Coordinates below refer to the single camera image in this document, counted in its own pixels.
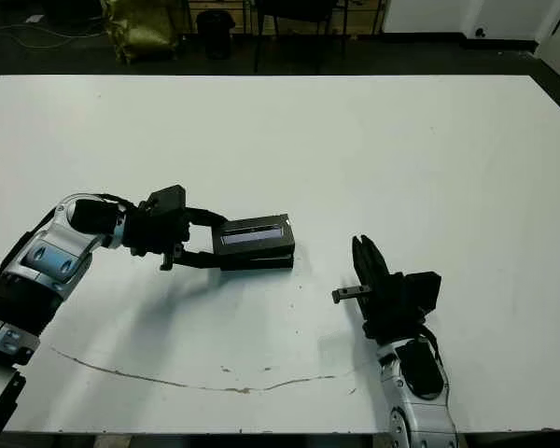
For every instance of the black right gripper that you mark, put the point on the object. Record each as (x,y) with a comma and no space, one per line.
(387,312)

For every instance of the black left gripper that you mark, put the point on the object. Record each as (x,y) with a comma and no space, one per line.
(154,233)

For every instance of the black box lid camera print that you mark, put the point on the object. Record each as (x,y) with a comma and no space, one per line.
(252,249)

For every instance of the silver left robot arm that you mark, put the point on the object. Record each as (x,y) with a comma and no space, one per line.
(42,261)

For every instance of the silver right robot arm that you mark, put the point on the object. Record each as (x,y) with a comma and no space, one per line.
(415,420)

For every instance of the black box base white insert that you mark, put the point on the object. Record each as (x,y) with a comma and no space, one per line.
(261,263)

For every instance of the black bin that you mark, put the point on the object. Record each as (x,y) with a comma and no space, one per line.
(214,32)

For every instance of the yellow plastic bag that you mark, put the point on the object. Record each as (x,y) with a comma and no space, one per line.
(144,32)

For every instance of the small black caster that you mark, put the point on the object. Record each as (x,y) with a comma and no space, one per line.
(480,32)

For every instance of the white power strip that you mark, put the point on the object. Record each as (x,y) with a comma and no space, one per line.
(32,18)

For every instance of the black left wrist camera housing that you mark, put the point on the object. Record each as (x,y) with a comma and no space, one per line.
(168,200)

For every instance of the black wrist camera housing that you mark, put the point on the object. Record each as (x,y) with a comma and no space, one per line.
(168,200)
(422,294)

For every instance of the black right wrist camera housing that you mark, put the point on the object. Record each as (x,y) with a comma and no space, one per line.
(422,294)

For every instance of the dark table frame bar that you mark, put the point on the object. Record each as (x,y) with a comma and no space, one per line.
(233,441)

